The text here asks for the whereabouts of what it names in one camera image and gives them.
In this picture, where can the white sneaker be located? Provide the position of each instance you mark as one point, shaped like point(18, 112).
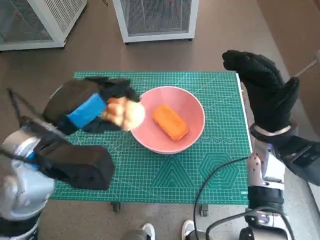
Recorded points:
point(188, 228)
point(148, 231)

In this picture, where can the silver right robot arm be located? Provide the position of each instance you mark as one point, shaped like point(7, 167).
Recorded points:
point(265, 192)

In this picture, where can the silver metal table frame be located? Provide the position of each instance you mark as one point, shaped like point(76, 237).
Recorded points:
point(245, 105)

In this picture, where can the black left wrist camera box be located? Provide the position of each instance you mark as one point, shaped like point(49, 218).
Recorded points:
point(80, 165)

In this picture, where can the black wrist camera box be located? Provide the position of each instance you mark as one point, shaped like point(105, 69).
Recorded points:
point(300, 157)
point(80, 165)

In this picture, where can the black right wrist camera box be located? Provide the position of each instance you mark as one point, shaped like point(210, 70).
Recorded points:
point(300, 157)

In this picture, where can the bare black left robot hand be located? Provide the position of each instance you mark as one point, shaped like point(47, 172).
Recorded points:
point(75, 102)

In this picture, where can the small white mesh cabinet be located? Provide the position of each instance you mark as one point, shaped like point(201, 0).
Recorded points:
point(155, 17)

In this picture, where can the long orange toy bread loaf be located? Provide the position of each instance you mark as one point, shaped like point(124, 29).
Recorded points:
point(171, 122)

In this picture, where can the black table castor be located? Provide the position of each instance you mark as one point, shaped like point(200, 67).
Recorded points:
point(115, 207)
point(203, 210)

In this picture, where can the grey metal chair leg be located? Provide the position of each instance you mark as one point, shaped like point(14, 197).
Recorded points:
point(306, 68)

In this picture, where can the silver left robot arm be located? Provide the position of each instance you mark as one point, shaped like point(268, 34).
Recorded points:
point(22, 185)

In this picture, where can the large white mesh cabinet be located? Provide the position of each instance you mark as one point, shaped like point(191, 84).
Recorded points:
point(30, 22)

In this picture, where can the pink bowl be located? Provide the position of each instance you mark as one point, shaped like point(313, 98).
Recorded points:
point(152, 140)

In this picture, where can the green cutting mat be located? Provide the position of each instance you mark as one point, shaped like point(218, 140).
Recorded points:
point(150, 180)

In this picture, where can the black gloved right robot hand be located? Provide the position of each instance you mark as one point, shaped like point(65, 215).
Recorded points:
point(267, 95)

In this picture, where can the round toy bread bun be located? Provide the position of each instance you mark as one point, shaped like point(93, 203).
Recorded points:
point(127, 113)

